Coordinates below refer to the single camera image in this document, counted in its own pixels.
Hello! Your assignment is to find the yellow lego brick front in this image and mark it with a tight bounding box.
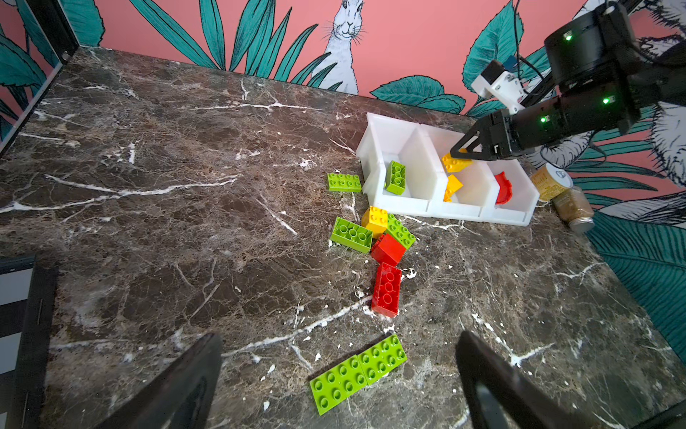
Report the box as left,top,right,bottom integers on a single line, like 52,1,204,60
443,175,464,203

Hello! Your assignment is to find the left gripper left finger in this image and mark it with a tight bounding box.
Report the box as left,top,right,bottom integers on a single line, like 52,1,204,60
98,334,223,428

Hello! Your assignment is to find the glass spice jar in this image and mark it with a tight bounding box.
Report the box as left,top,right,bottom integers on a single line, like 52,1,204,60
552,186,595,233

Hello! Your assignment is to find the checkerboard calibration plate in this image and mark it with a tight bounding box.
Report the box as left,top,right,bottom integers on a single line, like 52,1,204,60
1,256,58,428

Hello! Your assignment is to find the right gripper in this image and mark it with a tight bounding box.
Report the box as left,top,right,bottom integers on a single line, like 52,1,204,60
449,109,515,161

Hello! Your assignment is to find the white three-compartment bin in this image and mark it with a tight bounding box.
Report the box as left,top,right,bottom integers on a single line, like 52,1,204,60
357,113,539,226

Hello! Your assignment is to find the long red lego brick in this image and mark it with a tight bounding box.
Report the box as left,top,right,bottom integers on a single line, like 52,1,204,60
370,263,402,318

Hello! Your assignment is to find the yellow lego brick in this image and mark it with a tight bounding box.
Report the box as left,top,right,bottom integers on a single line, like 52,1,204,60
362,207,389,239
441,153,473,173
443,175,464,203

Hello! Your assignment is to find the long green lego brick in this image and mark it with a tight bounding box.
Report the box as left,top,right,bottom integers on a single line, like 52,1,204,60
310,334,407,416

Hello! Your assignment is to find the red arch lego piece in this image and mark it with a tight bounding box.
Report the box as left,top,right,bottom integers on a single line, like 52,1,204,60
495,172,514,206

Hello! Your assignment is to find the small red lego brick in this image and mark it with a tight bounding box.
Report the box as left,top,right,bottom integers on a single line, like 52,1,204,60
370,233,407,267

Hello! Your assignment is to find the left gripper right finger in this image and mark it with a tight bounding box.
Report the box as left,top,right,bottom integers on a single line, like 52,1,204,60
456,331,584,428

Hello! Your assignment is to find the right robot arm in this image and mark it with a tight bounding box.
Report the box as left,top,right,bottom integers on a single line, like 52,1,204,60
449,2,685,161

